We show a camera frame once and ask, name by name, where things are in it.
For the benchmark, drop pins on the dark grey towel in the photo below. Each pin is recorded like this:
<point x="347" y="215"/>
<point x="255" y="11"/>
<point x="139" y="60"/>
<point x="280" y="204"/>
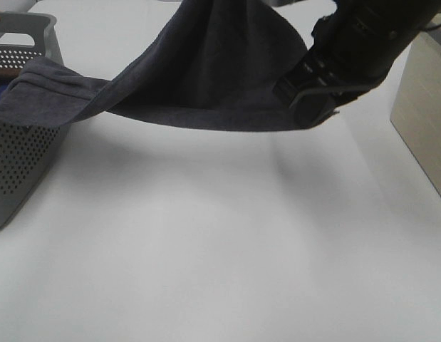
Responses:
<point x="212" y="67"/>

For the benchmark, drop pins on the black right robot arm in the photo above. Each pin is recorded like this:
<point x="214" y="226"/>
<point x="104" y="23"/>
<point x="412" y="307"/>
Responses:
<point x="353" y="50"/>

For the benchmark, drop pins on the beige fabric storage bin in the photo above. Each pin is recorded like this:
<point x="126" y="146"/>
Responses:
<point x="416" y="113"/>

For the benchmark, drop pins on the grey perforated plastic basket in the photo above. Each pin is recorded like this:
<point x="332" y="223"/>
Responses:
<point x="25" y="151"/>

